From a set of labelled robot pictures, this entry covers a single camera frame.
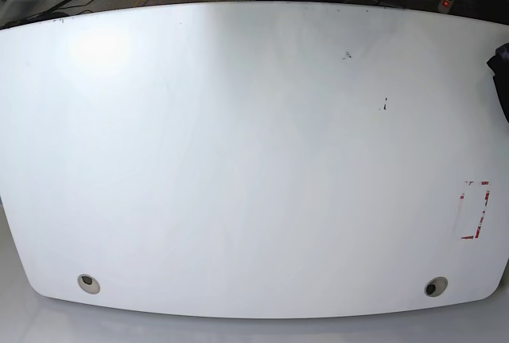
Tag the black graphic T-shirt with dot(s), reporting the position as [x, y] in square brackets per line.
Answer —
[499, 64]

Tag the right table cable grommet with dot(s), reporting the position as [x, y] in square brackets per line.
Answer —
[436, 287]

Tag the left table cable grommet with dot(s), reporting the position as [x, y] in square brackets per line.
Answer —
[88, 284]

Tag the red tape rectangle marking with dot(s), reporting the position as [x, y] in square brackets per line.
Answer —
[472, 210]

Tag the table cable grommet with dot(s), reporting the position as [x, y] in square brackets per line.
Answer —
[436, 287]
[88, 284]

